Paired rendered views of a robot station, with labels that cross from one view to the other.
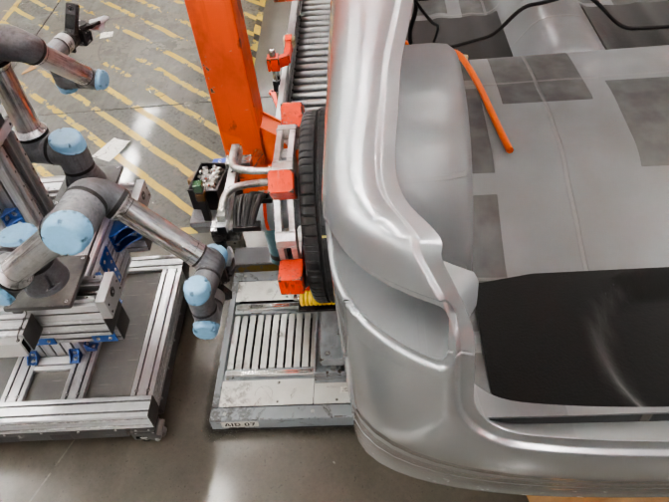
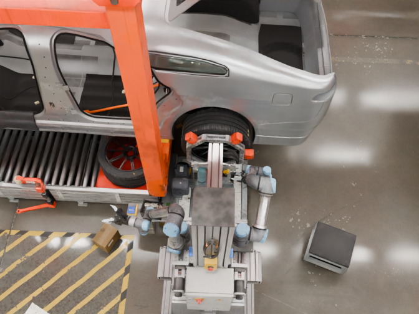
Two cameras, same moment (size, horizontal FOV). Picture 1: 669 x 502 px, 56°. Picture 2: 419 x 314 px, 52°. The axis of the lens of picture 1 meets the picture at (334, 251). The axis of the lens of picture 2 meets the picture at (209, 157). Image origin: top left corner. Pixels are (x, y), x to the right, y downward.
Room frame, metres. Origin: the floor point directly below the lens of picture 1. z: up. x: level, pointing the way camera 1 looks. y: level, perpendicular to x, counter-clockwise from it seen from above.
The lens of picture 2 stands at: (1.87, 2.23, 4.35)
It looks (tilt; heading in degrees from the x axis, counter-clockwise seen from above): 59 degrees down; 265
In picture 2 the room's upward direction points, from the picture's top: 2 degrees clockwise
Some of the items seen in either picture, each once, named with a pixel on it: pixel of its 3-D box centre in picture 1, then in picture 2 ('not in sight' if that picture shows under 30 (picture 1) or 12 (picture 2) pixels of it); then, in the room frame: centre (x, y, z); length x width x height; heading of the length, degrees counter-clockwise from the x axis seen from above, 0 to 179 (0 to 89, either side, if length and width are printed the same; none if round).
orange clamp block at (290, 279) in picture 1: (292, 276); (248, 154); (1.32, 0.14, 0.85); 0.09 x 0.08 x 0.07; 174
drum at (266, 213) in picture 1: (275, 209); not in sight; (1.64, 0.18, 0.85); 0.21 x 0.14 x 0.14; 84
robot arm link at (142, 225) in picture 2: (53, 55); (141, 224); (2.26, 0.95, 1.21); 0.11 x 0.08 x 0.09; 160
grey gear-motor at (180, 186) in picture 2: not in sight; (182, 177); (1.97, 0.05, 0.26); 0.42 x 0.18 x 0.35; 84
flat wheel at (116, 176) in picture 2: not in sight; (131, 156); (2.49, -0.17, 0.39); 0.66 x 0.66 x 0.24
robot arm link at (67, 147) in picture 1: (69, 149); (181, 230); (1.97, 0.92, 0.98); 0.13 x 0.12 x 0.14; 70
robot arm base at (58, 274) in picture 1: (40, 270); (240, 237); (1.47, 0.96, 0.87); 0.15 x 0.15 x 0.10
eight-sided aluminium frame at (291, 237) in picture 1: (296, 208); (215, 152); (1.63, 0.11, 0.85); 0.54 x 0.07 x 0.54; 174
